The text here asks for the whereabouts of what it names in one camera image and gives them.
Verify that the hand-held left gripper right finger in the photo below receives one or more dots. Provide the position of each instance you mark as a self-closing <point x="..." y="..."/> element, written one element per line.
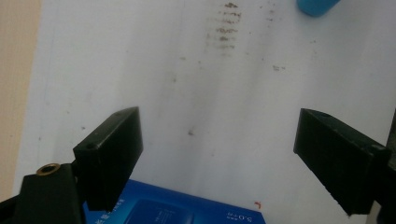
<point x="339" y="158"/>

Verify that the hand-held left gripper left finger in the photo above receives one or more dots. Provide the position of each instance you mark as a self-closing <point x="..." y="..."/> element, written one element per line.
<point x="107" y="158"/>

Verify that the blue cylinder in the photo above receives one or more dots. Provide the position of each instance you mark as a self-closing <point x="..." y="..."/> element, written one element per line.
<point x="316" y="6"/>

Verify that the blue box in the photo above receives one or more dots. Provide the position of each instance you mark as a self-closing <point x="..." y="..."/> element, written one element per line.
<point x="199" y="207"/>

